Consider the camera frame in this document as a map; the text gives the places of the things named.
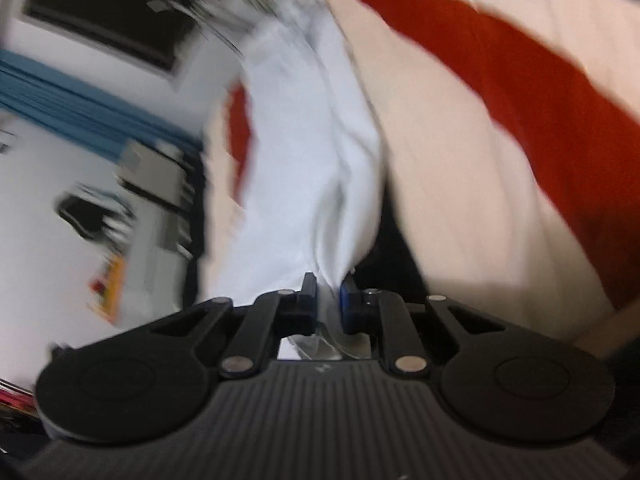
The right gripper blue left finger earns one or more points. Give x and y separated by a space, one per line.
270 318

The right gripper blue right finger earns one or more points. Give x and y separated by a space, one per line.
385 318

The white t-shirt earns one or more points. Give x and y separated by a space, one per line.
295 169

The vanity mirror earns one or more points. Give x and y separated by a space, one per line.
97 215

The striped fleece blanket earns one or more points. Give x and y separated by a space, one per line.
510 131

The dark window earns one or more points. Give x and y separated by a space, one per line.
115 5

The left blue curtain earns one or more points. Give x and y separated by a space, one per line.
80 113

